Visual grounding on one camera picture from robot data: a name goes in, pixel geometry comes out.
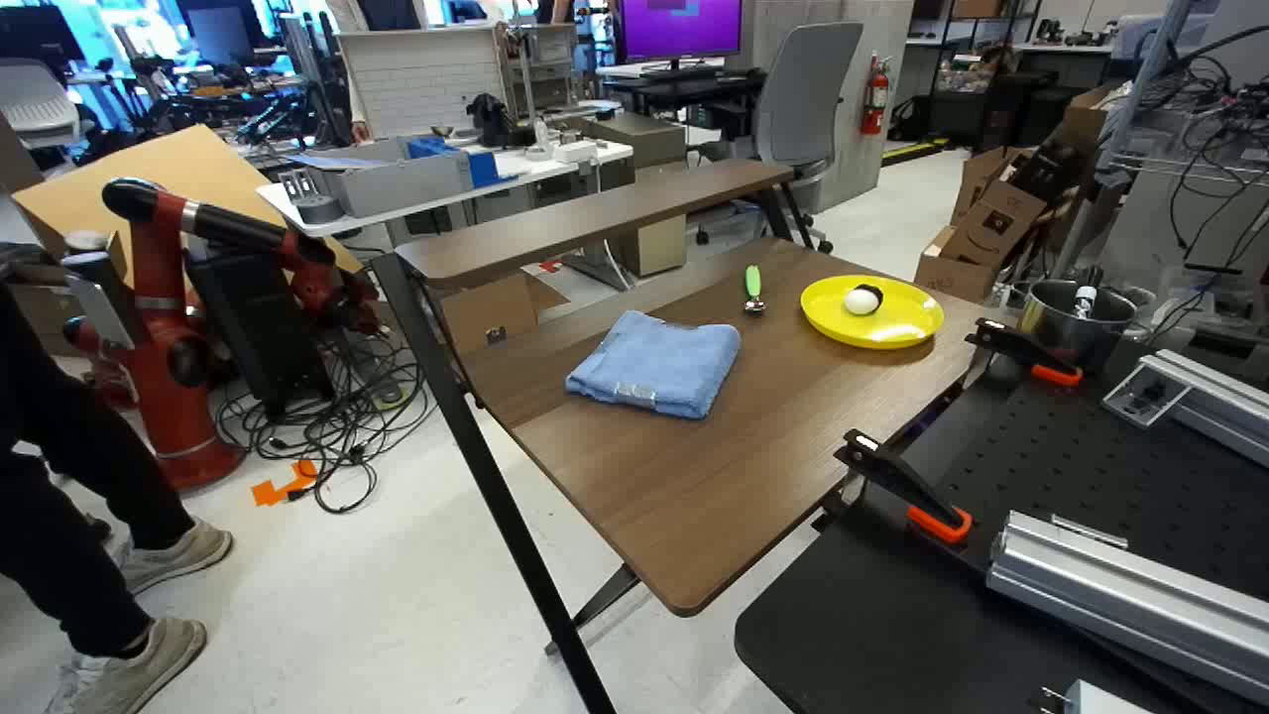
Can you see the stacked cardboard boxes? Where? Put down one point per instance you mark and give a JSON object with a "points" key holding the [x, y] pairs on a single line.
{"points": [[993, 225]]}

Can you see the steel pot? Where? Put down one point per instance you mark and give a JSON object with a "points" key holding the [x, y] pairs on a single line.
{"points": [[1057, 333]]}

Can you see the monitor with purple screen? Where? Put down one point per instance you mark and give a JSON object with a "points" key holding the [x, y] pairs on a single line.
{"points": [[680, 25]]}

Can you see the black computer tower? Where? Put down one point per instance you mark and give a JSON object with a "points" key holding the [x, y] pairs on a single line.
{"points": [[262, 330]]}

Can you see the wooden table shelf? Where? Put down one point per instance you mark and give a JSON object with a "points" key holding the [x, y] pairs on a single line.
{"points": [[582, 219]]}

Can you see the black perforated breadboard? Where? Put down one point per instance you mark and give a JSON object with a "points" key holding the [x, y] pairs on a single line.
{"points": [[1086, 470]]}

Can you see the cardboard box under shelf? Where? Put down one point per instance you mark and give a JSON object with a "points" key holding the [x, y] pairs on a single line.
{"points": [[496, 301]]}

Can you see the red robot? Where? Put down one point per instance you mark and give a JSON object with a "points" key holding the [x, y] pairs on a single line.
{"points": [[173, 396]]}

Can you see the person in black trousers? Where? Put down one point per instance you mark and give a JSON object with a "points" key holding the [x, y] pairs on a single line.
{"points": [[52, 449]]}

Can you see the blue cloth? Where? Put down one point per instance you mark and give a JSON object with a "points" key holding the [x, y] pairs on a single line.
{"points": [[658, 363]]}

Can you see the aluminium extrusion rail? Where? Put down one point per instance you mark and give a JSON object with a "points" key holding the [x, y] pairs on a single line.
{"points": [[1214, 396], [1126, 596]]}

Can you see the white desk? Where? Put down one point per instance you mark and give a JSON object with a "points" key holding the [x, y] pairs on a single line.
{"points": [[531, 173]]}

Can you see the red fire extinguisher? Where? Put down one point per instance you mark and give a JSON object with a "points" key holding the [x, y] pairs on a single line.
{"points": [[873, 102]]}

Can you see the white and black ball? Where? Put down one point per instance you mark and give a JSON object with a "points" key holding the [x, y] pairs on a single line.
{"points": [[863, 301]]}

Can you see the beige sneaker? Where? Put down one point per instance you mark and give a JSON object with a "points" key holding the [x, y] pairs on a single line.
{"points": [[182, 556], [126, 669]]}

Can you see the black table leg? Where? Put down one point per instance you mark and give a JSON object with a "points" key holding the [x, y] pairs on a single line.
{"points": [[481, 460]]}

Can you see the yellow plastic plate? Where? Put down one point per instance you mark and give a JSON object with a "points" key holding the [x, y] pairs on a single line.
{"points": [[905, 328]]}

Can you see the tan cardboard board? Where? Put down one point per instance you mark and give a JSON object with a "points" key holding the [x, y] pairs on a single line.
{"points": [[184, 165]]}

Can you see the grey office chair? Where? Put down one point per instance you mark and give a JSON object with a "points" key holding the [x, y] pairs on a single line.
{"points": [[808, 102]]}

